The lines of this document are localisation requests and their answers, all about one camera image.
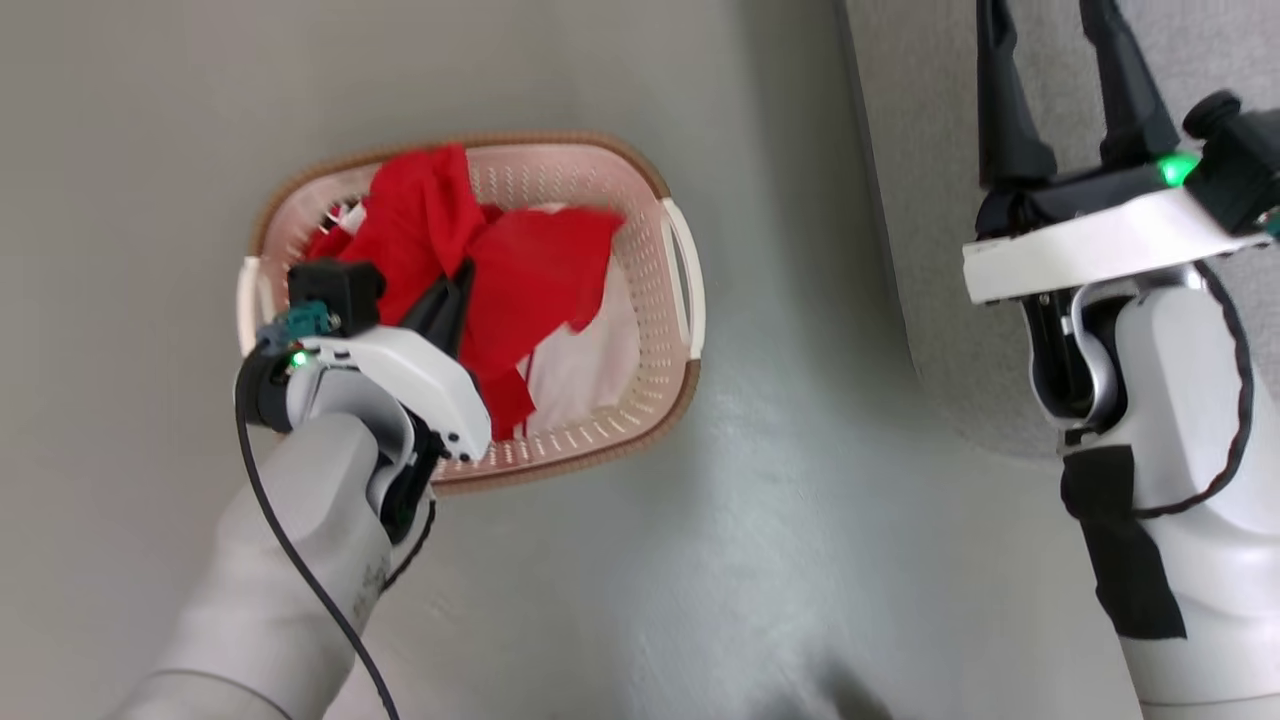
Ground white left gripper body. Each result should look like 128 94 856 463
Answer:
296 324 493 464

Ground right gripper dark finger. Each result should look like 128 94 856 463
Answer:
975 0 1058 189
1078 0 1182 168

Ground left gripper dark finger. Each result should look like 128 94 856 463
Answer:
399 277 458 348
450 257 479 363

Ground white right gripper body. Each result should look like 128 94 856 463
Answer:
962 158 1273 307

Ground red garment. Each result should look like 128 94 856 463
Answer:
304 145 627 442

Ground white garment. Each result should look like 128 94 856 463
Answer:
524 204 642 412

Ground cream perforated laundry basket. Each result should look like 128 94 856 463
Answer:
237 130 707 496

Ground grey fabric sofa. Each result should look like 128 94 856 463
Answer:
838 0 1280 463

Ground black tape patch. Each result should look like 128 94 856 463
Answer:
1059 444 1190 642

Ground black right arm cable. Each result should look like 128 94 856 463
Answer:
1128 258 1257 521

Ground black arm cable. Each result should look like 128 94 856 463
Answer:
234 345 402 720
1128 258 1257 521

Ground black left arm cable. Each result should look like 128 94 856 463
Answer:
234 345 402 720

